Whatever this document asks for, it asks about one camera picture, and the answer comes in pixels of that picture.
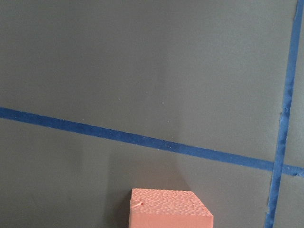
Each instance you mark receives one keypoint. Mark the orange foam cube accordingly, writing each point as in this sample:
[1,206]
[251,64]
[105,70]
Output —
[151,208]

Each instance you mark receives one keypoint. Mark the brown paper table cover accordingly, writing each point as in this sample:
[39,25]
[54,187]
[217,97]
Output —
[98,97]

